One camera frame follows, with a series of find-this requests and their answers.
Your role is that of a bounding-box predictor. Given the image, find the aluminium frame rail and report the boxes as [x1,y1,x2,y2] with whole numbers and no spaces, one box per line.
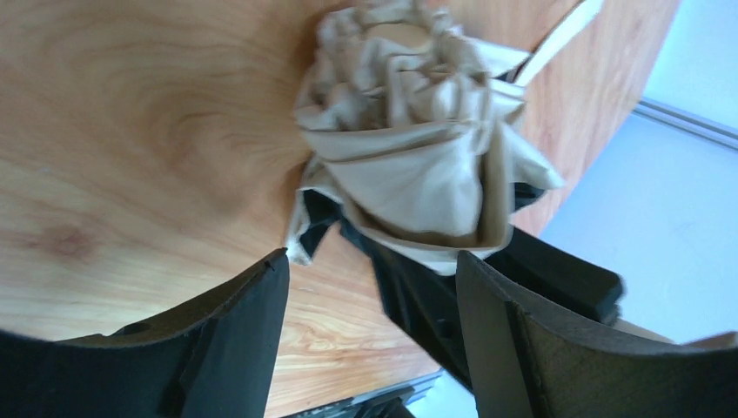
[632,98,737,151]

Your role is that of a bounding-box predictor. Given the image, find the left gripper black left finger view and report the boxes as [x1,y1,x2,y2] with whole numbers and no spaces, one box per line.
[1,249,290,417]

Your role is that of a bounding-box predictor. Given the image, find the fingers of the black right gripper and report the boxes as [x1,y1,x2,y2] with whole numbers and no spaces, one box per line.
[339,219,627,394]

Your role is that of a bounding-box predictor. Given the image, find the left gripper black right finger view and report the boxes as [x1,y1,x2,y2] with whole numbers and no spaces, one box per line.
[456,253,737,417]

